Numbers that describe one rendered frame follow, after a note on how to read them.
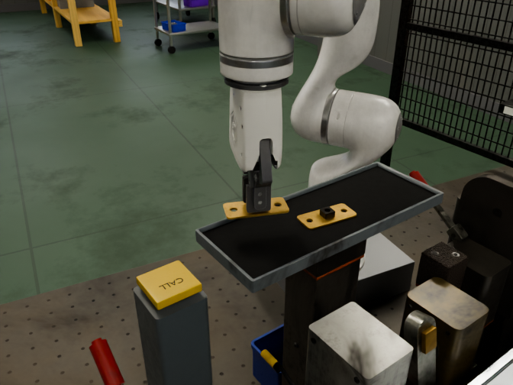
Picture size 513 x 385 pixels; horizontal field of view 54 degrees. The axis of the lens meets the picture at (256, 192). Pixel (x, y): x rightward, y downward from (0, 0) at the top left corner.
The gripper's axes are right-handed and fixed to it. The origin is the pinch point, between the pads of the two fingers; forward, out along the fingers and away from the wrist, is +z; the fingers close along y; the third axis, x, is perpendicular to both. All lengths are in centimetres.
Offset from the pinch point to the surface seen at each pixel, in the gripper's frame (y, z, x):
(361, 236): 2.9, 7.1, 14.2
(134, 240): -175, 123, -29
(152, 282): 7.0, 6.8, -14.4
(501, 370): 16.3, 22.6, 30.7
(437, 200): -3.8, 7.0, 29.5
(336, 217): -1.7, 6.5, 12.2
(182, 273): 6.2, 6.8, -10.6
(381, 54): -451, 107, 236
